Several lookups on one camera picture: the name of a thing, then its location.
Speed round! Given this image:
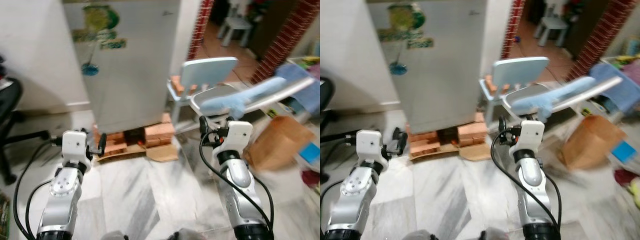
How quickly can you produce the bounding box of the brown paper bag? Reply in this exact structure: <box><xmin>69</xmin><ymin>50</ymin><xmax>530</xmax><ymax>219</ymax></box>
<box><xmin>559</xmin><ymin>115</ymin><xmax>629</xmax><ymax>171</ymax></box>
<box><xmin>244</xmin><ymin>115</ymin><xmax>316</xmax><ymax>172</ymax></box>

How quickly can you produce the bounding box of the light blue cloth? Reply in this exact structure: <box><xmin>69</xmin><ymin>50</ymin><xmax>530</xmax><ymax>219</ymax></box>
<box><xmin>511</xmin><ymin>76</ymin><xmax>597</xmax><ymax>121</ymax></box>
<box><xmin>201</xmin><ymin>76</ymin><xmax>301</xmax><ymax>115</ymax></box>

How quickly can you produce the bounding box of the silver grey fridge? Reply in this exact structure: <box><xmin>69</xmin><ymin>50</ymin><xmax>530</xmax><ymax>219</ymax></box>
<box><xmin>62</xmin><ymin>0</ymin><xmax>202</xmax><ymax>134</ymax></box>
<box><xmin>367</xmin><ymin>0</ymin><xmax>502</xmax><ymax>135</ymax></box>

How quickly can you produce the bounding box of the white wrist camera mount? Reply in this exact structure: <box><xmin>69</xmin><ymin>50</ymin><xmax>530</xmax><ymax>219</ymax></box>
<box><xmin>355</xmin><ymin>129</ymin><xmax>390</xmax><ymax>169</ymax></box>
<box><xmin>514</xmin><ymin>119</ymin><xmax>545</xmax><ymax>154</ymax></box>
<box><xmin>61</xmin><ymin>129</ymin><xmax>91</xmax><ymax>167</ymax></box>
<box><xmin>219</xmin><ymin>121</ymin><xmax>254</xmax><ymax>152</ymax></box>

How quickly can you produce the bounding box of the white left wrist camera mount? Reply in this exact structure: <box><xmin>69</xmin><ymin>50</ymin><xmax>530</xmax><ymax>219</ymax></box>
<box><xmin>355</xmin><ymin>129</ymin><xmax>390</xmax><ymax>169</ymax></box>
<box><xmin>61</xmin><ymin>129</ymin><xmax>91</xmax><ymax>167</ymax></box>

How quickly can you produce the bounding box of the green patterned item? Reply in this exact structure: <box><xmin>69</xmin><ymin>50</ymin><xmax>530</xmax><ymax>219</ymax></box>
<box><xmin>0</xmin><ymin>194</ymin><xmax>12</xmax><ymax>237</ymax></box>

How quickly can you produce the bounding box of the blue towel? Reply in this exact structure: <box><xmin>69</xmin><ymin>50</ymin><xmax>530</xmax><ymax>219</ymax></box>
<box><xmin>589</xmin><ymin>62</ymin><xmax>640</xmax><ymax>114</ymax></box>
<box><xmin>276</xmin><ymin>62</ymin><xmax>321</xmax><ymax>115</ymax></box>

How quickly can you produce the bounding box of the red brick stack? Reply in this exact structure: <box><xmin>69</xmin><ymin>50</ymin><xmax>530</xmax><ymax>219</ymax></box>
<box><xmin>92</xmin><ymin>126</ymin><xmax>127</xmax><ymax>157</ymax></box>
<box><xmin>407</xmin><ymin>131</ymin><xmax>441</xmax><ymax>155</ymax></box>
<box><xmin>457</xmin><ymin>112</ymin><xmax>487</xmax><ymax>148</ymax></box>
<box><xmin>143</xmin><ymin>113</ymin><xmax>176</xmax><ymax>149</ymax></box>

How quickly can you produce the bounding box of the yellow green soft item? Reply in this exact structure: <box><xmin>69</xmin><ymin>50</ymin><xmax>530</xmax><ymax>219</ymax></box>
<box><xmin>628</xmin><ymin>180</ymin><xmax>640</xmax><ymax>209</ymax></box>

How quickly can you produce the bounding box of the grey right robot leg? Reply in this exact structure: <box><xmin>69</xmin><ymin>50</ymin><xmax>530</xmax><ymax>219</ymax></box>
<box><xmin>479</xmin><ymin>228</ymin><xmax>507</xmax><ymax>240</ymax></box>
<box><xmin>169</xmin><ymin>228</ymin><xmax>202</xmax><ymax>240</ymax></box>

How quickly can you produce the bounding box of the round green yellow fridge sticker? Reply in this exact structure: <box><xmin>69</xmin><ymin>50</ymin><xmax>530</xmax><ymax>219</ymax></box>
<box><xmin>82</xmin><ymin>4</ymin><xmax>120</xmax><ymax>32</ymax></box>
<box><xmin>388</xmin><ymin>4</ymin><xmax>426</xmax><ymax>32</ymax></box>

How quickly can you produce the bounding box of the wide green lettered fridge sticker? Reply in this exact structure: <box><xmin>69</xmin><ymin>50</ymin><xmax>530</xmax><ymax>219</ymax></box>
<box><xmin>377</xmin><ymin>28</ymin><xmax>423</xmax><ymax>43</ymax></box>
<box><xmin>71</xmin><ymin>29</ymin><xmax>117</xmax><ymax>44</ymax></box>

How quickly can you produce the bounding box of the light blue plastic chair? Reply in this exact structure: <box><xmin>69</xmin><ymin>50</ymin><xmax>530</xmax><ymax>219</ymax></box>
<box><xmin>167</xmin><ymin>56</ymin><xmax>239</xmax><ymax>127</ymax></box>
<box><xmin>478</xmin><ymin>56</ymin><xmax>550</xmax><ymax>127</ymax></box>

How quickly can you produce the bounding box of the narrow red brick pillar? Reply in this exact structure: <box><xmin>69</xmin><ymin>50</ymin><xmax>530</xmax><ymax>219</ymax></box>
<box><xmin>187</xmin><ymin>0</ymin><xmax>216</xmax><ymax>62</ymax></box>
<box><xmin>500</xmin><ymin>0</ymin><xmax>527</xmax><ymax>61</ymax></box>

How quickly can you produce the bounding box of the white plastic chair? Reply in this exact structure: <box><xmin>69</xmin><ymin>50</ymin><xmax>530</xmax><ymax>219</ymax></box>
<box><xmin>532</xmin><ymin>4</ymin><xmax>571</xmax><ymax>48</ymax></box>
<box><xmin>217</xmin><ymin>14</ymin><xmax>254</xmax><ymax>48</ymax></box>

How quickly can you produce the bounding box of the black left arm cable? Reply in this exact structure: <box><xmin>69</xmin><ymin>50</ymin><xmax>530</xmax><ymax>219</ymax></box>
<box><xmin>320</xmin><ymin>131</ymin><xmax>362</xmax><ymax>151</ymax></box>
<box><xmin>12</xmin><ymin>135</ymin><xmax>67</xmax><ymax>240</ymax></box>

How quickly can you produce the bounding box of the black office chair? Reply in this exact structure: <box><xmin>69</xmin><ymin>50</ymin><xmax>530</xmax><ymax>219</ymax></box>
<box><xmin>0</xmin><ymin>56</ymin><xmax>51</xmax><ymax>186</ymax></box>

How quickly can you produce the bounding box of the bright blue box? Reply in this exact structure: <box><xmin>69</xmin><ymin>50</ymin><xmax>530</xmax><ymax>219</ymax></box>
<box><xmin>300</xmin><ymin>142</ymin><xmax>321</xmax><ymax>164</ymax></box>
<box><xmin>612</xmin><ymin>141</ymin><xmax>638</xmax><ymax>162</ymax></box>

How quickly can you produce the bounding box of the dark red cloth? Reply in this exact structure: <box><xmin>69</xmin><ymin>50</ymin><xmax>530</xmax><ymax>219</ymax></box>
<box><xmin>301</xmin><ymin>170</ymin><xmax>321</xmax><ymax>190</ymax></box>
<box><xmin>614</xmin><ymin>169</ymin><xmax>640</xmax><ymax>189</ymax></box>

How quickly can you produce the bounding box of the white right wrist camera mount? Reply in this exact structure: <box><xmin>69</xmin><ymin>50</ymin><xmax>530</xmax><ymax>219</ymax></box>
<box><xmin>514</xmin><ymin>119</ymin><xmax>545</xmax><ymax>154</ymax></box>
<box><xmin>219</xmin><ymin>121</ymin><xmax>254</xmax><ymax>152</ymax></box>

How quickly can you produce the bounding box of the small green fridge sticker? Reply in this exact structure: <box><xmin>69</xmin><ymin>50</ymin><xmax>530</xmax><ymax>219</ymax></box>
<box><xmin>99</xmin><ymin>38</ymin><xmax>127</xmax><ymax>50</ymax></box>
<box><xmin>407</xmin><ymin>38</ymin><xmax>434</xmax><ymax>50</ymax></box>

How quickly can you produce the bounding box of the wide red brick pillar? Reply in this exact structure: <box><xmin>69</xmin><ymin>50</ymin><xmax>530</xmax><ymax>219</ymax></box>
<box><xmin>250</xmin><ymin>0</ymin><xmax>321</xmax><ymax>85</ymax></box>
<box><xmin>565</xmin><ymin>0</ymin><xmax>640</xmax><ymax>82</ymax></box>

